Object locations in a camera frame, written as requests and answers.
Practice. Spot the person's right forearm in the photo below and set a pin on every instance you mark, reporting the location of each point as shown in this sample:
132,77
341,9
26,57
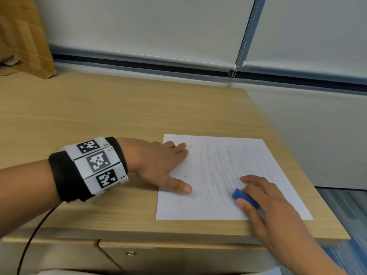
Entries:
309,257

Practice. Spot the wooden cabinet door panel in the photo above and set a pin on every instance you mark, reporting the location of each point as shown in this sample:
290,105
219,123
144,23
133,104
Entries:
57,257

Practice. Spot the wooden desk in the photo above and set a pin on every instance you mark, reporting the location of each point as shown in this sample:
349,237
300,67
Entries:
114,111

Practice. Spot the narrow white roller blind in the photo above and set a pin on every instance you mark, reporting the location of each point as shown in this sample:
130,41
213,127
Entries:
309,31

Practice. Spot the person's left hand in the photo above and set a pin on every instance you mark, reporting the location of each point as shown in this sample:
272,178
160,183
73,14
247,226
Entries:
149,160

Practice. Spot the wooden drawer front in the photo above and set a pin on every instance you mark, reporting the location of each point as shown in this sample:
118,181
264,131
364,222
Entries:
186,260

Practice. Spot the white paper sheet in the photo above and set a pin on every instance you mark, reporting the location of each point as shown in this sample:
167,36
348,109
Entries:
229,163

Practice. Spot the black left wristband with markers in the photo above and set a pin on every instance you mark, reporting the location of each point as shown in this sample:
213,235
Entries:
86,168

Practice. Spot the brown cardboard box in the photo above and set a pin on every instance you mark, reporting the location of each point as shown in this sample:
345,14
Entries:
25,40

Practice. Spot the blue window post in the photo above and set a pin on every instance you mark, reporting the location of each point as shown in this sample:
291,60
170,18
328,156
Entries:
252,25

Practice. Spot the person's right hand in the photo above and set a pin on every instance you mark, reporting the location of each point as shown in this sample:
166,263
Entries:
275,214

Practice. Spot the wide white roller blind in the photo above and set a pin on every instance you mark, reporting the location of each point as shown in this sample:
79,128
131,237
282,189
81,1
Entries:
143,22

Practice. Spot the dark window frame rail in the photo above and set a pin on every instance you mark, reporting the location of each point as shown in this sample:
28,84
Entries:
143,64

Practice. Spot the person's left forearm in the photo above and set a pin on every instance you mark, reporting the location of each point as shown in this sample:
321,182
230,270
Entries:
25,191

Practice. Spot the small metal drawer lock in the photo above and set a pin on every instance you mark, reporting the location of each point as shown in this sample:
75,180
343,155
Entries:
130,252

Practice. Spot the blue eraser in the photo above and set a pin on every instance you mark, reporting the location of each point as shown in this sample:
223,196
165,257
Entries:
239,194

